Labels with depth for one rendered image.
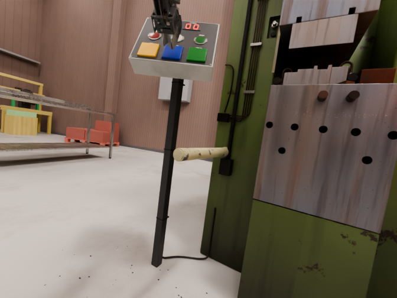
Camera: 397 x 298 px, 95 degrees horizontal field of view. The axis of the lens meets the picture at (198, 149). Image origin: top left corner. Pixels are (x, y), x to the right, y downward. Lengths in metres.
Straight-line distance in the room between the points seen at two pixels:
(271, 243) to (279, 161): 0.32
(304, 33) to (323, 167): 0.50
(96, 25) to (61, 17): 1.72
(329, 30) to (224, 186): 0.79
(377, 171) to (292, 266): 0.42
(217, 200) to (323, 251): 0.52
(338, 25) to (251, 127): 0.48
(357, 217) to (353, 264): 0.15
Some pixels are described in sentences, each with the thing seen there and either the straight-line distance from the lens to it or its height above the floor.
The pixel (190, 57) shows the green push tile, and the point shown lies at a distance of 0.80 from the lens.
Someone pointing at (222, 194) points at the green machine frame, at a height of 0.38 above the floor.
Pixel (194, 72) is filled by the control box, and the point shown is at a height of 0.94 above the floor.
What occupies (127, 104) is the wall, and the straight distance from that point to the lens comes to 6.34.
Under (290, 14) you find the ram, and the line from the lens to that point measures 0.95.
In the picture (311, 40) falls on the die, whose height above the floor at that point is 1.09.
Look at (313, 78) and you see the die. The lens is 0.84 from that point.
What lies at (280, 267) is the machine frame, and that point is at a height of 0.24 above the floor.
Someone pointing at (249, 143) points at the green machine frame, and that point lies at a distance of 0.96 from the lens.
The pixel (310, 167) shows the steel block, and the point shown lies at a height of 0.63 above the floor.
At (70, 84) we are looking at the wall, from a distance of 8.31.
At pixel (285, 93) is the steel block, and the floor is 0.88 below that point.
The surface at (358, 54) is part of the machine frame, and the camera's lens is 1.40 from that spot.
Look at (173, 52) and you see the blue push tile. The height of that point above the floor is 1.01.
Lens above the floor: 0.70
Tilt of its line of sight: 5 degrees down
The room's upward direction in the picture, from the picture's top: 7 degrees clockwise
